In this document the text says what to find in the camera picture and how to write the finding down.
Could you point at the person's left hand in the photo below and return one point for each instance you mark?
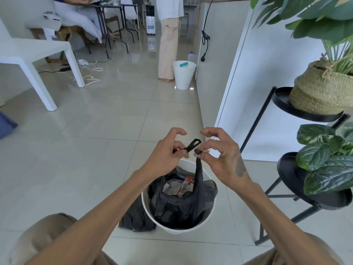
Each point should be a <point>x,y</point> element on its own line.
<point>162,160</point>

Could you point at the person's right hand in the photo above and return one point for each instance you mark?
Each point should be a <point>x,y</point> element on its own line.
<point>226,160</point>

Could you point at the person's right forearm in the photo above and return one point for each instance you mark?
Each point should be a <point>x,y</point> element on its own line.
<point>275,226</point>

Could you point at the person's left forearm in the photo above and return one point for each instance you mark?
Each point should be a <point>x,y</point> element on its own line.
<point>96,218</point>

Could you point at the crumpled white paper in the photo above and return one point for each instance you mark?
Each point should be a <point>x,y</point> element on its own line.
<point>172,187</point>

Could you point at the red and white packet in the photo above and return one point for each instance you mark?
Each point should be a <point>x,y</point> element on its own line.
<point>185,186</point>

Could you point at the black metal plant stand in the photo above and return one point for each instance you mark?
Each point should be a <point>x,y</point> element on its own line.
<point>286,168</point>

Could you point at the small white waste bin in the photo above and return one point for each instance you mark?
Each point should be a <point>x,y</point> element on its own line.
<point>184,77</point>

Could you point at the teal packet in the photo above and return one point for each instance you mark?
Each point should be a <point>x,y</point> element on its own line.
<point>184,64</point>

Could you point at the clear plastic bottle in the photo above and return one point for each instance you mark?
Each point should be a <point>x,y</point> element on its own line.
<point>191,57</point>

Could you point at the woven straw basket planter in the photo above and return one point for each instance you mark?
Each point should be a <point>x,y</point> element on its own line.
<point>317,91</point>

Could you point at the white power strip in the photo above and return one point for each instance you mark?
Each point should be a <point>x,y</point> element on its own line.
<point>82,62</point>

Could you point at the white air cooler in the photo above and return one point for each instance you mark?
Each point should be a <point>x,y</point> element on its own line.
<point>150,19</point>

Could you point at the beige trousers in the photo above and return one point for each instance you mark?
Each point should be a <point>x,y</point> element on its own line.
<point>41,237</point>

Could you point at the black folding table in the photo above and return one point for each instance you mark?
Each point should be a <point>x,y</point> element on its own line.
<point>103,24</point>

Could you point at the white plastic chair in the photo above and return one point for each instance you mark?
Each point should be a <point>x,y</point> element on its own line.
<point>128,11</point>

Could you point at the blue cushion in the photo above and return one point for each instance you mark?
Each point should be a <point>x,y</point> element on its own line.
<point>7,125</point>

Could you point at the wooden chair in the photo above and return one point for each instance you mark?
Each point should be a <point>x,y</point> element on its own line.
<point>63,31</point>

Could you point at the large dark green plant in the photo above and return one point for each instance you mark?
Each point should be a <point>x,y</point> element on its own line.
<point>317,22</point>

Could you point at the white table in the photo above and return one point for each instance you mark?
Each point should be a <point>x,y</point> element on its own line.
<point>35,49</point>

